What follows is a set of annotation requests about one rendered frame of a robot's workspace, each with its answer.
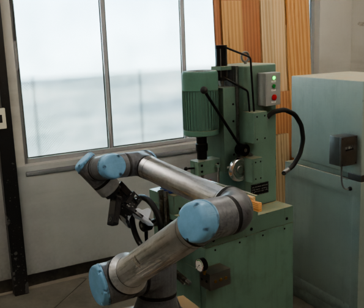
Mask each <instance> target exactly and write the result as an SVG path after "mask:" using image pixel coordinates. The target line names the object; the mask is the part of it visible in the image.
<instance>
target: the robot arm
mask: <svg viewBox="0 0 364 308"><path fill-rule="evenodd" d="M75 170H76V171H77V172H78V174H80V175H81V176H82V177H83V178H84V179H85V180H86V181H87V182H88V183H89V184H90V185H91V186H92V187H93V188H94V189H95V191H96V192H97V193H98V194H99V195H100V196H101V197H102V198H104V197H106V198H107V199H110V207H109V212H108V222H107V225H109V226H117V225H118V224H119V219H120V220H121V221H122V222H123V223H124V224H125V225H126V226H127V227H128V228H130V229H131V228H132V227H131V225H130V223H129V219H130V217H131V215H133V217H134V218H136V219H139V220H140V221H141V222H143V223H145V224H146V225H147V226H154V224H153V223H152V222H151V221H150V220H149V216H150V213H151V210H150V208H146V209H144V210H141V209H139V208H136V207H137V206H138V205H139V204H140V202H141V201H142V199H141V198H140V197H139V196H138V195H137V193H136V192H134V191H130V190H129V189H128V187H127V186H126V185H125V184H124V183H123V182H122V181H120V182H119V180H118V179H117V178H123V177H132V176H139V177H141V178H143V179H145V180H148V181H150V182H152V183H155V184H156V185H158V186H161V187H162V188H165V189H167V190H168V191H171V192H172V193H174V194H177V195H178V196H181V197H183V198H184V199H187V200H189V201H191V202H189V203H186V204H185V205H184V206H183V207H182V208H181V209H180V212H179V215H180V216H178V217H177V218H176V219H175V220H174V221H172V222H171V223H169V224H168V225H167V226H166V227H164V228H162V229H161V230H160V231H159V232H157V233H156V234H155V235H153V236H152V237H150V238H149V239H148V240H146V241H145V242H144V243H142V244H140V245H139V246H138V247H137V248H135V249H134V250H132V251H131V252H123V253H120V254H118V255H116V256H115V257H113V258H112V259H111V260H109V261H107V262H103V263H97V264H96V265H93V266H92V267H91V268H90V270H89V285H90V289H91V293H92V295H93V297H94V299H95V301H96V302H97V304H99V305H100V306H107V305H111V304H114V303H118V302H121V301H125V300H128V299H132V298H135V297H137V299H136V302H135V305H134V308H181V306H180V303H179V300H178V298H177V262H178V261H179V260H181V259H182V258H184V257H186V256H187V255H189V254H191V253H192V252H194V251H195V250H197V249H199V248H200V247H203V246H205V245H207V244H209V243H210V242H212V241H213V240H216V239H217V238H221V237H226V236H229V235H234V234H237V233H239V232H241V231H243V230H245V229H246V228H247V227H248V226H249V224H250V222H251V220H252V218H253V204H252V201H251V199H250V198H249V196H248V195H247V194H246V193H245V192H244V191H242V190H241V189H239V188H236V187H235V186H225V187H222V186H220V185H217V184H215V183H212V182H211V181H208V180H206V179H203V178H201V177H199V176H197V175H194V174H191V173H189V172H187V171H185V170H182V169H180V168H178V167H176V166H173V165H171V164H168V163H166V162H164V161H161V160H159V159H157V157H156V155H155V154H154V153H153V152H152V151H149V150H142V151H138V152H127V153H108V154H106V155H101V156H95V154H94V153H92V152H89V153H87V154H86V155H84V156H83V157H82V158H81V159H80V160H79V161H78V162H77V164H76V166H75ZM135 195H137V196H138V197H139V200H138V198H134V196H135ZM135 208H136V209H135Z"/></svg>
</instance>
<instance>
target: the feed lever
mask: <svg viewBox="0 0 364 308"><path fill-rule="evenodd" d="M207 91H208V89H207V87H206V86H202V87H201V88H200V92H201V93H202V94H205V95H206V97H207V99H208V100H209V101H210V103H211V105H212V106H213V108H214V110H215V111H216V112H217V114H218V116H219V117H220V118H221V120H222V122H223V123H224V125H225V127H226V128H227V129H228V131H229V132H230V134H231V136H232V137H233V139H234V140H235V142H236V143H237V145H236V146H235V149H234V150H235V153H236V154H237V155H240V156H247V155H249V156H253V154H252V153H250V147H249V145H248V144H243V143H240V142H239V141H238V140H237V138H236V137H235V135H234V133H233V132H232V130H231V129H230V127H229V125H228V124H227V123H226V121H225V119H224V118H223V116H222V115H221V113H220V112H219V110H218V108H217V107H216V105H215V104H214V102H213V101H212V99H211V98H210V96H209V94H208V93H207Z"/></svg>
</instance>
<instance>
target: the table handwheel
mask: <svg viewBox="0 0 364 308"><path fill-rule="evenodd" d="M138 196H139V197H140V198H141V199H142V200H143V201H145V202H146V203H147V204H148V205H149V206H150V207H151V209H152V211H153V213H154V215H155V219H150V218H149V220H150V221H151V222H152V223H153V224H154V226H148V225H146V224H145V223H143V222H141V221H139V228H140V229H141V231H143V232H144V238H145V241H146V240H148V231H149V230H152V228H153V227H155V226H157V227H158V232H159V231H160V230H161V229H162V228H164V225H163V220H162V216H161V214H160V211H159V209H158V207H157V206H156V204H155V202H154V201H153V200H152V199H151V198H150V197H148V196H147V195H144V194H139V195H138ZM129 221H130V225H131V227H132V228H131V231H132V235H133V237H134V239H135V241H136V243H137V245H138V246H139V245H140V244H142V243H143V242H142V241H141V238H140V237H139V235H138V231H137V229H136V224H135V218H134V217H133V215H131V217H130V219H129Z"/></svg>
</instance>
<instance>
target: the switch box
mask: <svg viewBox="0 0 364 308"><path fill-rule="evenodd" d="M272 76H275V79H274V80H276V82H272V81H274V80H273V79H272ZM272 84H275V85H276V87H275V88H274V89H276V91H272V89H273V88H272ZM273 94H275V95H277V99H276V100H272V95H273ZM272 101H276V103H272ZM258 105H259V106H272V105H280V72H275V71H271V72H264V73H258Z"/></svg>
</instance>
